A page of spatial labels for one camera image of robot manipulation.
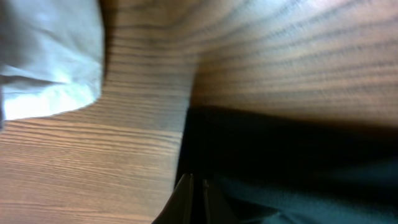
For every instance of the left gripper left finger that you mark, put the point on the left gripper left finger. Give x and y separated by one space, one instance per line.
178 208

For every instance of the black t-shirt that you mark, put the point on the black t-shirt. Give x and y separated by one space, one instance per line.
279 170

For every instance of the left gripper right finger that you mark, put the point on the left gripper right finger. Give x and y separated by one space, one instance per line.
217 210

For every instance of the folded beige trousers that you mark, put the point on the folded beige trousers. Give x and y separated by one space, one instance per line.
52 56

